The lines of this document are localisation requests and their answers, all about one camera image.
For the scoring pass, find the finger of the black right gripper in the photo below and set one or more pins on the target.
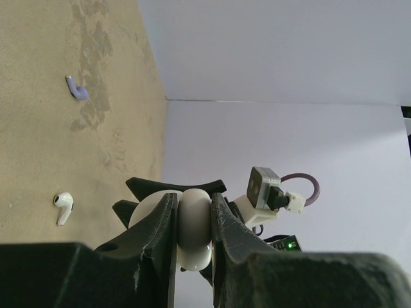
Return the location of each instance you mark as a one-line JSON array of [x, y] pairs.
[[124, 210], [142, 188]]

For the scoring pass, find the purple earbud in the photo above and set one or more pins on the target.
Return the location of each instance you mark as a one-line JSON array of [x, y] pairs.
[[78, 92]]

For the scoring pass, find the white earbud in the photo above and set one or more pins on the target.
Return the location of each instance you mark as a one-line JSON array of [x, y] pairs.
[[65, 202]]

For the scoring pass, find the white charging case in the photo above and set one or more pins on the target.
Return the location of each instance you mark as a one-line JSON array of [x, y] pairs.
[[194, 225]]

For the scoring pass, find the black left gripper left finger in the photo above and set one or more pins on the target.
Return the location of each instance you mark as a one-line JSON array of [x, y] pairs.
[[134, 269]]

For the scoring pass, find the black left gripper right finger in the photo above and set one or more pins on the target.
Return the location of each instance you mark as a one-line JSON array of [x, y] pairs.
[[247, 272]]

